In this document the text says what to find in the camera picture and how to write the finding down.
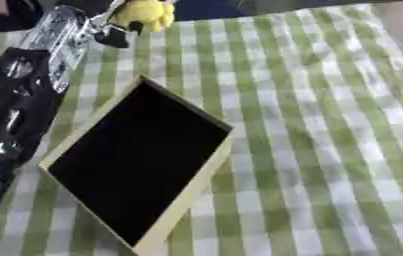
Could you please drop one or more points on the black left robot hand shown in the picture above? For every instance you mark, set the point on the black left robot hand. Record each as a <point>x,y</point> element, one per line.
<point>114,35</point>

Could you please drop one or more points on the tan box with black inside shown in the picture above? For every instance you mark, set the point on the tan box with black inside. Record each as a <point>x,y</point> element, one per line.
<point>140,160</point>

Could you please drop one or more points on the yellow soft toy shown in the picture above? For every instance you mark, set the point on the yellow soft toy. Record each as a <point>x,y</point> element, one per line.
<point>146,13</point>

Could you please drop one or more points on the person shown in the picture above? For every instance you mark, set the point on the person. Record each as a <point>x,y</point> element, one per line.
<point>6,13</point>

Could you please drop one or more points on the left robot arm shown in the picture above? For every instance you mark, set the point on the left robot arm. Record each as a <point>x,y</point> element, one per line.
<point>18,100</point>

